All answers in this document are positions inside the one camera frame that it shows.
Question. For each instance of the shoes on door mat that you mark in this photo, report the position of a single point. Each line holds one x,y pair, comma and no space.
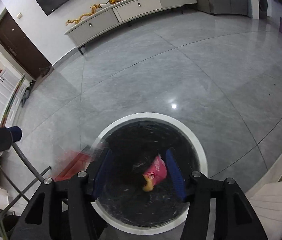
44,70

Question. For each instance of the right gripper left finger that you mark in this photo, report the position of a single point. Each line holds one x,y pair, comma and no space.
63,209

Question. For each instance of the pink snack wrapper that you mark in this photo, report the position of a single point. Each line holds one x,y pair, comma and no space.
155,174

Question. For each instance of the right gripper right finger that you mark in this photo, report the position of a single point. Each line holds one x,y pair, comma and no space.
235,217

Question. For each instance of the washing machine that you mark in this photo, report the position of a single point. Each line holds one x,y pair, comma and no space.
263,9

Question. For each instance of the dark brown entrance door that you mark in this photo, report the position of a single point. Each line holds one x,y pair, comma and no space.
20,47

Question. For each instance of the slippers by cabinet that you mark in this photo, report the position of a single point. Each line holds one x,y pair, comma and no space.
27,93

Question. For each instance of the beige side cabinet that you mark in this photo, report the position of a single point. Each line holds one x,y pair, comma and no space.
266,199

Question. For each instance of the white tv cabinet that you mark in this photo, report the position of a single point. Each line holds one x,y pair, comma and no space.
115,15

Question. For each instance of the golden dragon ornament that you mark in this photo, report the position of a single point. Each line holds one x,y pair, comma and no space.
94,9

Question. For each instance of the white round trash bin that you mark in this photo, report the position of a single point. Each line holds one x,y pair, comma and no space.
150,159

